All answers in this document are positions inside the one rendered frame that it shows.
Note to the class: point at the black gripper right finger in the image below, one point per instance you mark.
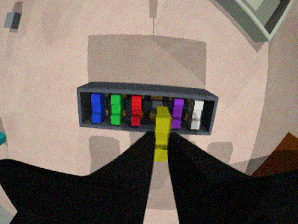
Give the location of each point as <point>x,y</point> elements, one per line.
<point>207,191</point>

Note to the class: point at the red fuse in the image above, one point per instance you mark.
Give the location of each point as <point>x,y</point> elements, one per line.
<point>136,108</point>

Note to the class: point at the yellow fuse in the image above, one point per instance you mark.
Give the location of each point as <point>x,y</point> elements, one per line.
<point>162,125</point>

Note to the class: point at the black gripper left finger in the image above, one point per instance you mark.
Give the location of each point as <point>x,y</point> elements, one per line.
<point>115,194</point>

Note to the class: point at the purple fuse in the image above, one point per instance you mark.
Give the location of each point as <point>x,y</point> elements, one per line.
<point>176,111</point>

